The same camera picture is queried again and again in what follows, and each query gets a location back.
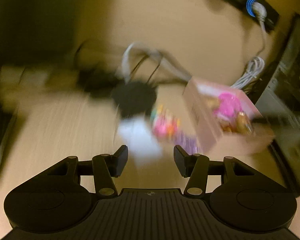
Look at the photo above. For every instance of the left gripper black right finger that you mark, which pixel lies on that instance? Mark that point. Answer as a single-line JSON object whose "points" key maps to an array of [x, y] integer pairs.
{"points": [[195, 167]]}

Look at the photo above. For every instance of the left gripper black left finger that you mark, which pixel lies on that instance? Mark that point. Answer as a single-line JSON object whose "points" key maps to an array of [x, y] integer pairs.
{"points": [[106, 167]]}

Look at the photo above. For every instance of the purple crystal bead ornament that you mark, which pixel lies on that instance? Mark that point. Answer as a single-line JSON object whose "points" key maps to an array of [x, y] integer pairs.
{"points": [[187, 142]]}

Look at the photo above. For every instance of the white multi-port charger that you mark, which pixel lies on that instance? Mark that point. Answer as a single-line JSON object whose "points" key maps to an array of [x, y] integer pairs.
{"points": [[142, 145]]}

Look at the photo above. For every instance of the pink plastic toy basket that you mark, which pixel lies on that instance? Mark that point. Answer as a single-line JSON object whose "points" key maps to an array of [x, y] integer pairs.
{"points": [[228, 107]]}

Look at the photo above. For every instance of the black plush toy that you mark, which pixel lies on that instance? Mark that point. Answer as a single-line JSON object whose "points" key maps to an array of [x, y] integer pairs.
{"points": [[134, 98]]}

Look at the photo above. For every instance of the pink cardboard box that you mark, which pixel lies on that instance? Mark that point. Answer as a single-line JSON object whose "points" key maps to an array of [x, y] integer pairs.
{"points": [[212, 139]]}

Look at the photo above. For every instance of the computer tower case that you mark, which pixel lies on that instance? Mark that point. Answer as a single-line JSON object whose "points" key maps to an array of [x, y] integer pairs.
{"points": [[277, 97]]}

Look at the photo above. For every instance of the black monitor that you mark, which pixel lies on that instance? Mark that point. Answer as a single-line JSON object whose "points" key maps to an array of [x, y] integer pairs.
{"points": [[37, 31]]}

